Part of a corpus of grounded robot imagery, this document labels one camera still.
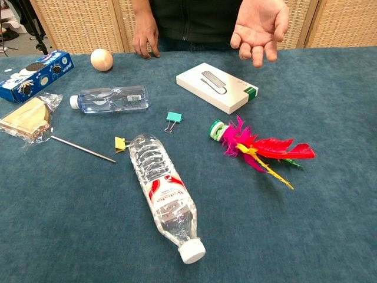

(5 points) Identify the blue cookie box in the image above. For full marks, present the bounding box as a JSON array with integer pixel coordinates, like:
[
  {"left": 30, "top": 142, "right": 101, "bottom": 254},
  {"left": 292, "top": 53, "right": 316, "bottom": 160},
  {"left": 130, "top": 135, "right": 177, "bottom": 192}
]
[{"left": 0, "top": 50, "right": 75, "bottom": 104}]

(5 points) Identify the colourful feather shuttlecock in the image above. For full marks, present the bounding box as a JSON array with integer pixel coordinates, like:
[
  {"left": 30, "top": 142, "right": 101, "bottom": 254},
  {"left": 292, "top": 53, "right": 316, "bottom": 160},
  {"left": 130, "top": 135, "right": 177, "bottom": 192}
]
[{"left": 208, "top": 115, "right": 316, "bottom": 190}]

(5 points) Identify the thin metal rod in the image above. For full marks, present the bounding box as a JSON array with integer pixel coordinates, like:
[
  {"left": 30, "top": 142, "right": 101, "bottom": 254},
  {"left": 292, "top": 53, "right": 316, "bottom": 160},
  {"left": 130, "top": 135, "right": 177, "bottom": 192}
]
[{"left": 50, "top": 135, "right": 117, "bottom": 164}]

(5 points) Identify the yellow binder clip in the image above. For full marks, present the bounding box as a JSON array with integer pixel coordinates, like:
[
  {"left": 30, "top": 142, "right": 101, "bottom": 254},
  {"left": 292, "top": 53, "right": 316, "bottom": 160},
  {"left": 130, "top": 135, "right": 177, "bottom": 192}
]
[{"left": 114, "top": 136, "right": 132, "bottom": 154}]

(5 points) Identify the small clear square water bottle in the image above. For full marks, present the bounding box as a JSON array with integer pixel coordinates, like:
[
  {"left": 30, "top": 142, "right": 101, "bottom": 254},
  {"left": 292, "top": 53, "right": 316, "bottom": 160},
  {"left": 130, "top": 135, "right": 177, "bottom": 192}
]
[{"left": 69, "top": 85, "right": 150, "bottom": 114}]

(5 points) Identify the white box with green stripe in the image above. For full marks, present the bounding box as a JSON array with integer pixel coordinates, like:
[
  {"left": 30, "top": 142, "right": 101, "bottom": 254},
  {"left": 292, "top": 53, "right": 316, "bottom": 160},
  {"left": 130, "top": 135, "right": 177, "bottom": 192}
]
[{"left": 176, "top": 62, "right": 260, "bottom": 115}]

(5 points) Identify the person's right forearm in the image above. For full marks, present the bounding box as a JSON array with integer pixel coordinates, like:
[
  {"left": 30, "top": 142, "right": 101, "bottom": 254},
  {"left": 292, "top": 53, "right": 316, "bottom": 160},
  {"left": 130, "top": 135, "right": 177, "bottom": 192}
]
[{"left": 131, "top": 0, "right": 156, "bottom": 24}]

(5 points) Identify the wooden ball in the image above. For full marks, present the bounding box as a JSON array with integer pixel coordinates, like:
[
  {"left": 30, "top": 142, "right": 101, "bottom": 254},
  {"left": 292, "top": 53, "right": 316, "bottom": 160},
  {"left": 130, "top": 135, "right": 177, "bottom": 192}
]
[{"left": 90, "top": 48, "right": 114, "bottom": 72}]

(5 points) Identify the teal binder clip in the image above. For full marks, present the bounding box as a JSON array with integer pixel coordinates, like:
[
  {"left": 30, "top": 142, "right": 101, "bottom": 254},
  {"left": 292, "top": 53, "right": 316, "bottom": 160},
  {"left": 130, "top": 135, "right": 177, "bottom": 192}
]
[{"left": 164, "top": 111, "right": 184, "bottom": 134}]

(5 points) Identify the clear bag of beige sheets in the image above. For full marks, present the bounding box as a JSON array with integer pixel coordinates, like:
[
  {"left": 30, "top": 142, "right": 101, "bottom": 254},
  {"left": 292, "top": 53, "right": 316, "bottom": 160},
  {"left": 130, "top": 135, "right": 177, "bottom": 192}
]
[{"left": 0, "top": 92, "right": 64, "bottom": 148}]

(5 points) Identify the person's black-clad torso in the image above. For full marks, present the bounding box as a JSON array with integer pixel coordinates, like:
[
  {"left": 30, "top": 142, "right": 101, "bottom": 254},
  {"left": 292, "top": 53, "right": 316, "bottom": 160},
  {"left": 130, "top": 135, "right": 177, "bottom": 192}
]
[{"left": 147, "top": 0, "right": 245, "bottom": 52}]

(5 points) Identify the black tripod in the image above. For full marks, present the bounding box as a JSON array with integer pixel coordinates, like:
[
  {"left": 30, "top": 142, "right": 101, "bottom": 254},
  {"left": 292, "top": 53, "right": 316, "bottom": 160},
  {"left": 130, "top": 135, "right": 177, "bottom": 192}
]
[{"left": 17, "top": 0, "right": 54, "bottom": 55}]

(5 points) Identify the large clear red-label water bottle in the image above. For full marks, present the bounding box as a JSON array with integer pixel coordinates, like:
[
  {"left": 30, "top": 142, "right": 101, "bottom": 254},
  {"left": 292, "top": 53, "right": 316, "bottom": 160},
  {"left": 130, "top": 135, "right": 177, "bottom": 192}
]
[{"left": 128, "top": 133, "right": 206, "bottom": 265}]

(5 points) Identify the blue table cloth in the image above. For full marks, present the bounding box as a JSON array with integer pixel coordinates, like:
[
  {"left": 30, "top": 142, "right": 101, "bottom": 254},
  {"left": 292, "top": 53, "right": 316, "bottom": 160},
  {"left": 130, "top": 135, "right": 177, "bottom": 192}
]
[{"left": 0, "top": 45, "right": 377, "bottom": 283}]

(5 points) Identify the person's right hand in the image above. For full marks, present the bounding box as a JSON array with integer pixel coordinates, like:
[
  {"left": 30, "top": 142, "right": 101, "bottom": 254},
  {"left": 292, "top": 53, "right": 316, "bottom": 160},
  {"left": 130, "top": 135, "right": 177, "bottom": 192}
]
[{"left": 131, "top": 17, "right": 161, "bottom": 59}]

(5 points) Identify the person's left hand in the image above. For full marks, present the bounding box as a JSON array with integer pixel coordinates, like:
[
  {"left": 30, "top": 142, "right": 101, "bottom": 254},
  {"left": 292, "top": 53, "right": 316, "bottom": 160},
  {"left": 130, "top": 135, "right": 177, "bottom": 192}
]
[{"left": 230, "top": 0, "right": 290, "bottom": 69}]

